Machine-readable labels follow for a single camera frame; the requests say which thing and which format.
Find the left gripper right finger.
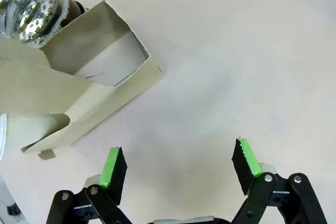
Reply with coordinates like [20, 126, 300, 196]
[230, 137, 329, 224]

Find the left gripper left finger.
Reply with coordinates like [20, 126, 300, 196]
[46, 146, 132, 224]

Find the metal sieve cup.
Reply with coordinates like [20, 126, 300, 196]
[0, 0, 87, 49]

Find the brown cardboard box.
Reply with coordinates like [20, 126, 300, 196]
[0, 0, 165, 161]

